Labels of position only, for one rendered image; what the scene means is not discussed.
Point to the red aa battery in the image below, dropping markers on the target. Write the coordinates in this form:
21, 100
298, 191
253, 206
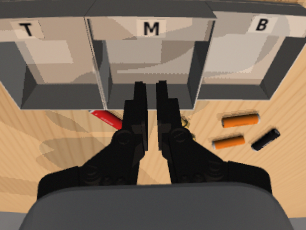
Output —
107, 117

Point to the brass bolt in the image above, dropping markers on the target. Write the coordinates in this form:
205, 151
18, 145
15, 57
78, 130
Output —
185, 123

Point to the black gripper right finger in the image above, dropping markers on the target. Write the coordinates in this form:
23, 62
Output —
190, 162

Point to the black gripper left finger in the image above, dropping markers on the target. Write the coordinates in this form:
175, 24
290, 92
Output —
117, 163

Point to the grey three-compartment bin rack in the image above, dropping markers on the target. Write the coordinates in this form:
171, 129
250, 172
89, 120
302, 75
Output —
67, 46

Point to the orange aa battery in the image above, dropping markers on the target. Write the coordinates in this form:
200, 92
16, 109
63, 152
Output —
228, 142
240, 120

